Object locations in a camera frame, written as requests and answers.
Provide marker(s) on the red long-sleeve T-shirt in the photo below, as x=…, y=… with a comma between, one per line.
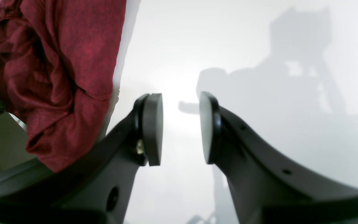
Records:
x=57, y=59

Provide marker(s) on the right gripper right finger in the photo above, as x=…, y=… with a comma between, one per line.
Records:
x=266, y=186

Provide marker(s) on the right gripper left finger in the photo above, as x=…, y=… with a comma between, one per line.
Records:
x=96, y=188

